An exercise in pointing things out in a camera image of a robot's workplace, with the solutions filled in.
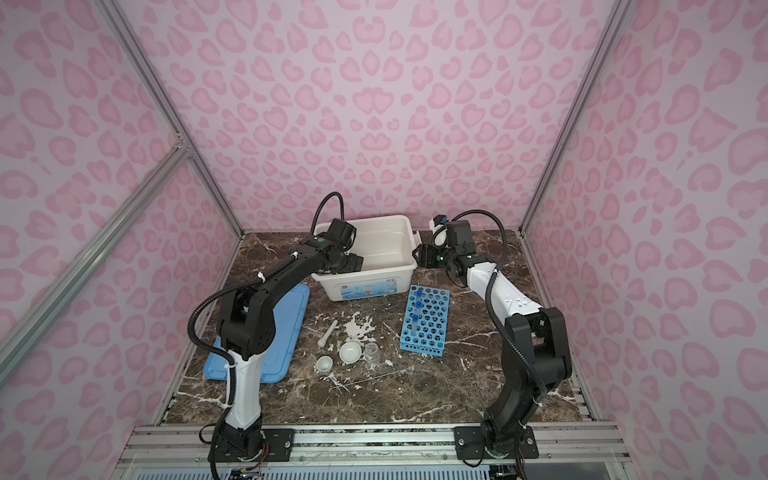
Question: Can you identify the white ceramic pestle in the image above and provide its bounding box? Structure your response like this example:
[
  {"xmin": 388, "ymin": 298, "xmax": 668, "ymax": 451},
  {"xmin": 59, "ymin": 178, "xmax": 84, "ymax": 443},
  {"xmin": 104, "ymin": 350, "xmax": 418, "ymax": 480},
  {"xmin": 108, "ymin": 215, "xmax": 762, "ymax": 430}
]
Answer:
[{"xmin": 317, "ymin": 320, "xmax": 338, "ymax": 348}]

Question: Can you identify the clear glass beaker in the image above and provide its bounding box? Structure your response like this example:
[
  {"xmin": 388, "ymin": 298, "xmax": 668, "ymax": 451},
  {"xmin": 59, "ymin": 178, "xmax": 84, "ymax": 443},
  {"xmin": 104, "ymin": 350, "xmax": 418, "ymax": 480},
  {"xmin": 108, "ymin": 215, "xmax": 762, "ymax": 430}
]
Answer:
[{"xmin": 363, "ymin": 342, "xmax": 382, "ymax": 368}]

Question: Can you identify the small white crucible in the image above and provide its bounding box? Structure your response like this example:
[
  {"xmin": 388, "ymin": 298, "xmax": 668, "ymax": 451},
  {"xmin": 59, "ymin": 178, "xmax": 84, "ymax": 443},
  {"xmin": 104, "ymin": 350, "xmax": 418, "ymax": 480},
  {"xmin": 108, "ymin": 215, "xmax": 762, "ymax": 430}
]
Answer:
[{"xmin": 315, "ymin": 355, "xmax": 334, "ymax": 374}]

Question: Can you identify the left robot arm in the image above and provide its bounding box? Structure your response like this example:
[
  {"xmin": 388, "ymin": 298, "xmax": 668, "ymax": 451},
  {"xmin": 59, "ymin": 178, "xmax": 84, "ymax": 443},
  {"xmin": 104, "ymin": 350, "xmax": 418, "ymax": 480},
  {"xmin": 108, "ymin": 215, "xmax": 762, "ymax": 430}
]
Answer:
[{"xmin": 198, "ymin": 219, "xmax": 363, "ymax": 476}]

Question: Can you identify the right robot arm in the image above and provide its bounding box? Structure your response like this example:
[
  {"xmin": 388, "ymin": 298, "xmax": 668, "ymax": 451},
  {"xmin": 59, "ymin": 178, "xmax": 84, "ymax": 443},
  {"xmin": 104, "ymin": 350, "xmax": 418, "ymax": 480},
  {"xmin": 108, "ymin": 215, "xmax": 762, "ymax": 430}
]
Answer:
[{"xmin": 412, "ymin": 210, "xmax": 572, "ymax": 468}]

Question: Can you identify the white plastic storage box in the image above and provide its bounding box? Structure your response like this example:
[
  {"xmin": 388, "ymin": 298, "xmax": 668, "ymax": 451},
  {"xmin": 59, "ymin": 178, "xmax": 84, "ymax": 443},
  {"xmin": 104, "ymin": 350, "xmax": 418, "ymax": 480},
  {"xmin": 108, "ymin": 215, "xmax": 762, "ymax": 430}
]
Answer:
[{"xmin": 311, "ymin": 215, "xmax": 421, "ymax": 302}]

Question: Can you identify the blue plastic box lid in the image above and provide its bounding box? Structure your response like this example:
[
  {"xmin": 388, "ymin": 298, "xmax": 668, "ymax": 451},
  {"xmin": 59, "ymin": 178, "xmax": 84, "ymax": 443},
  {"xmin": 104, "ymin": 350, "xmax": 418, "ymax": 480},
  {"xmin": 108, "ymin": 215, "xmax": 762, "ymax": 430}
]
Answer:
[{"xmin": 202, "ymin": 283, "xmax": 311, "ymax": 385}]

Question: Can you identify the blue test tube rack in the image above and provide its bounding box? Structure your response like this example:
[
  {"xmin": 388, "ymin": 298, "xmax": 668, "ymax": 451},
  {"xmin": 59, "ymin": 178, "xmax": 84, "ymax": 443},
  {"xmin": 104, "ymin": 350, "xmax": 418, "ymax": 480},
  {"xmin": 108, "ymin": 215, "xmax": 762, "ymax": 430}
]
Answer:
[{"xmin": 400, "ymin": 285, "xmax": 450, "ymax": 357}]

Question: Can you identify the white evaporating dish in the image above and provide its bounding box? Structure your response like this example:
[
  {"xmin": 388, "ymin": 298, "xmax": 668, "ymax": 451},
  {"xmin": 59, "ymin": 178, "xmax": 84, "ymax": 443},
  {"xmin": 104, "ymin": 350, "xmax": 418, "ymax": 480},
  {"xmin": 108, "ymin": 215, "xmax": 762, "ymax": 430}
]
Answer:
[{"xmin": 338, "ymin": 341, "xmax": 363, "ymax": 365}]

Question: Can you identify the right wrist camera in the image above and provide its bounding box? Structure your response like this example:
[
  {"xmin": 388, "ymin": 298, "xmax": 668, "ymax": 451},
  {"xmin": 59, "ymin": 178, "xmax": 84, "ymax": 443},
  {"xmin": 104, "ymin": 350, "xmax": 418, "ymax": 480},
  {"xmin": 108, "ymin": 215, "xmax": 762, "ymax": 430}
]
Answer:
[{"xmin": 429, "ymin": 214, "xmax": 449, "ymax": 248}]

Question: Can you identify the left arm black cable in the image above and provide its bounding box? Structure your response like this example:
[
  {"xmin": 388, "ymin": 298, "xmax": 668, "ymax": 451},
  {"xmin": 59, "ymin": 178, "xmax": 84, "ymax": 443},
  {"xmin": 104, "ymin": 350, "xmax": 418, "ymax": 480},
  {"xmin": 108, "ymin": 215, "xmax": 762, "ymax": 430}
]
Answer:
[{"xmin": 187, "ymin": 191, "xmax": 346, "ymax": 409}]

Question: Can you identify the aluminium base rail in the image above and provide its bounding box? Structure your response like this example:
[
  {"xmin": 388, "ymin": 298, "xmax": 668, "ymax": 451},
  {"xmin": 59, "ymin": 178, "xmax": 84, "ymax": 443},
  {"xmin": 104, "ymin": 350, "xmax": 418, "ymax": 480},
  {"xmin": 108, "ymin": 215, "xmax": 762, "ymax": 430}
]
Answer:
[{"xmin": 110, "ymin": 423, "xmax": 637, "ymax": 480}]

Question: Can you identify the right aluminium corner post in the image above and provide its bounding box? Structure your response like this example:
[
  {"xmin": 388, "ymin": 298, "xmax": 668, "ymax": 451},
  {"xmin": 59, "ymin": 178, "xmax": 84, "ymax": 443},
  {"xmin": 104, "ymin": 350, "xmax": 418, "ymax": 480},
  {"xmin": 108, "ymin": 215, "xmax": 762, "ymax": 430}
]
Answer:
[{"xmin": 517, "ymin": 0, "xmax": 638, "ymax": 239}]

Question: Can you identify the aluminium corner frame post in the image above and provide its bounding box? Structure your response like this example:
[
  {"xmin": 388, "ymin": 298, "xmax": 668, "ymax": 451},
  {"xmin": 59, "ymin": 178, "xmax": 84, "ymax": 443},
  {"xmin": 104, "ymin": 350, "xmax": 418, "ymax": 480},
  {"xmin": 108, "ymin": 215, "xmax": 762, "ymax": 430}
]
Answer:
[{"xmin": 95, "ymin": 0, "xmax": 245, "ymax": 240}]

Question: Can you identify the diagonal aluminium frame bar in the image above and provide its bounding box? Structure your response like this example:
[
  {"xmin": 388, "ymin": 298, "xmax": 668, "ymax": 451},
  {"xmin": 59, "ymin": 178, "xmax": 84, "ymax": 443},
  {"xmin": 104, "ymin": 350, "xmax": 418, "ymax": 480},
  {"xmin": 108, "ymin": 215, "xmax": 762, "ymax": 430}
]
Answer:
[{"xmin": 1, "ymin": 141, "xmax": 188, "ymax": 385}]

